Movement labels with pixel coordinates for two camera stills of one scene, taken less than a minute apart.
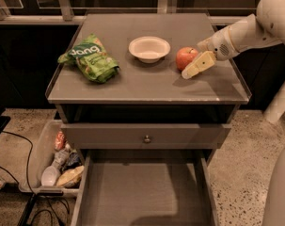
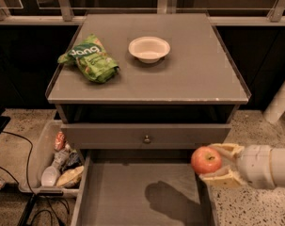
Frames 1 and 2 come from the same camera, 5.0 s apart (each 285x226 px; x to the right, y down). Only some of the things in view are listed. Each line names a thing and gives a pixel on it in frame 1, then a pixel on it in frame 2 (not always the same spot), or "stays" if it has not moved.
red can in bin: x=60 y=140 stays
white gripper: x=217 y=44 → x=254 y=166
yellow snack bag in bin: x=71 y=177 stays
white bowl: x=149 y=49 stays
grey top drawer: x=147 y=136 stays
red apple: x=184 y=56 → x=206 y=160
